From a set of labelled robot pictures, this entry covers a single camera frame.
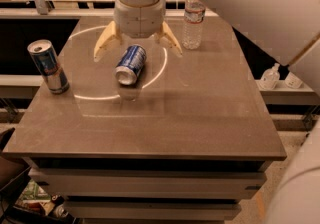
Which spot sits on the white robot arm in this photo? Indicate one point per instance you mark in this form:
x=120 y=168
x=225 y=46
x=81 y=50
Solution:
x=288 y=30

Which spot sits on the hand sanitizer bottle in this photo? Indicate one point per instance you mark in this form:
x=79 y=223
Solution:
x=270 y=77

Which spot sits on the green snack package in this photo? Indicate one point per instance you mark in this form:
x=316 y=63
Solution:
x=34 y=193

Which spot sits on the blue pepsi can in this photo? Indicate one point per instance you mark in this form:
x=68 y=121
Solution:
x=131 y=64

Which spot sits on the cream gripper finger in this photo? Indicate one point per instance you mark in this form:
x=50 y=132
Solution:
x=108 y=40
x=166 y=37

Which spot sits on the red bull can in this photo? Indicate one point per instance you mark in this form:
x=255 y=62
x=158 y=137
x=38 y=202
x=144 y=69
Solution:
x=45 y=58

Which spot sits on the lower white drawer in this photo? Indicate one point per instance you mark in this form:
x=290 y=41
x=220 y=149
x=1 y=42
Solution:
x=153 y=211

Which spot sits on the small white container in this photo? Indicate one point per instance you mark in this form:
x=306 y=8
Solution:
x=293 y=81

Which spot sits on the white drawer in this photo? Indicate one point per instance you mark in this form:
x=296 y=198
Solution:
x=148 y=184
x=153 y=211

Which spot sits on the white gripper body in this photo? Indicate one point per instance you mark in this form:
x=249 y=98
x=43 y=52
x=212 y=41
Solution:
x=140 y=18

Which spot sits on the upper white drawer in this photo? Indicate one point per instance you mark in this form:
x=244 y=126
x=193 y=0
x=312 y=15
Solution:
x=148 y=184

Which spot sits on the clear plastic water bottle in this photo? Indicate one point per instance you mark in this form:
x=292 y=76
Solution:
x=194 y=14

